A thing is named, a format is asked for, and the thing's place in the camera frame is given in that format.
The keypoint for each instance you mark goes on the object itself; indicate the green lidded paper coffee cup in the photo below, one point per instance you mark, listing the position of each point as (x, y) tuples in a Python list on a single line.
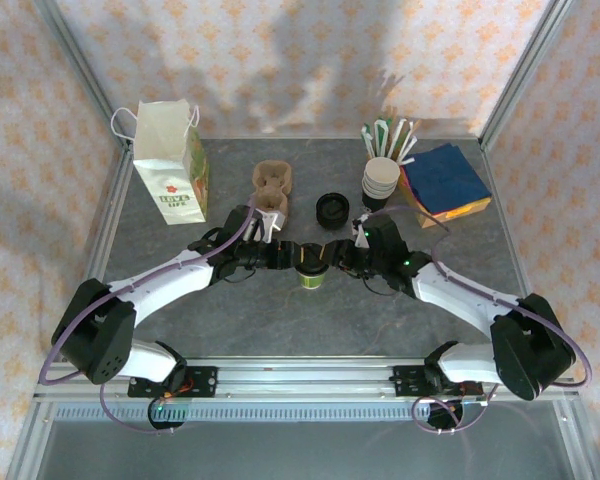
[(312, 282)]

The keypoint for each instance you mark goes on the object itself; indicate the brown pulp cup carrier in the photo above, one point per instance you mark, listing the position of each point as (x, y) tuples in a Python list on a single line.
[(272, 185)]

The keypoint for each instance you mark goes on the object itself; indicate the white LOVE LIFE paper bag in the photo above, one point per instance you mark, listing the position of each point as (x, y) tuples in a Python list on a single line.
[(165, 170)]

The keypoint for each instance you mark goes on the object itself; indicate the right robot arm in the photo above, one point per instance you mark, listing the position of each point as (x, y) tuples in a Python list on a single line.
[(460, 295)]

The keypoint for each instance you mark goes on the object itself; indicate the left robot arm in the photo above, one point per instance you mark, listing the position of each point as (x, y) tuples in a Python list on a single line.
[(170, 280)]

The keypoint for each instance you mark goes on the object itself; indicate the stack of black cup lids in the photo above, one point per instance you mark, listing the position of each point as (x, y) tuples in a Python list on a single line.
[(332, 215)]

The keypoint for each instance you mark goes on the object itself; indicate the stack of paper cups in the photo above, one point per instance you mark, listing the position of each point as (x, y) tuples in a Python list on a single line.
[(380, 172)]

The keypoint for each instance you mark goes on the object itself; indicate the blue paper napkin stack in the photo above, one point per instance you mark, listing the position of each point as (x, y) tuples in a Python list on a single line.
[(445, 180)]

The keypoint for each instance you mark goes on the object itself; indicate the green striped wrapped straw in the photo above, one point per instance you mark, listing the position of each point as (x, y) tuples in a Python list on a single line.
[(367, 140), (378, 135)]

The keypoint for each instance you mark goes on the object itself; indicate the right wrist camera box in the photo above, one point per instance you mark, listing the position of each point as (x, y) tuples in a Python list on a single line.
[(362, 240)]

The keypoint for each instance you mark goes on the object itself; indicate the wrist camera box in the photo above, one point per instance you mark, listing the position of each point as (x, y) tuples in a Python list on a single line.
[(362, 240), (272, 220)]

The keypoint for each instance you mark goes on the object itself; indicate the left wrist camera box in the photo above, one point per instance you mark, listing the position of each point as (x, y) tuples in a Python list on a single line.
[(272, 220)]

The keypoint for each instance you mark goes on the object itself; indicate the aluminium frame rail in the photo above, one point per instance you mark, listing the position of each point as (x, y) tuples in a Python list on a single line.
[(505, 215), (290, 137), (105, 225)]

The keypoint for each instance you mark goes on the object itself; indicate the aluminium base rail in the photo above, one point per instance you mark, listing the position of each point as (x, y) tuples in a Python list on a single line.
[(305, 377)]

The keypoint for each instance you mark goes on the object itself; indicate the aluminium frame post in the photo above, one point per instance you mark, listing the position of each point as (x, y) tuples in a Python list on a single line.
[(80, 70), (527, 70)]

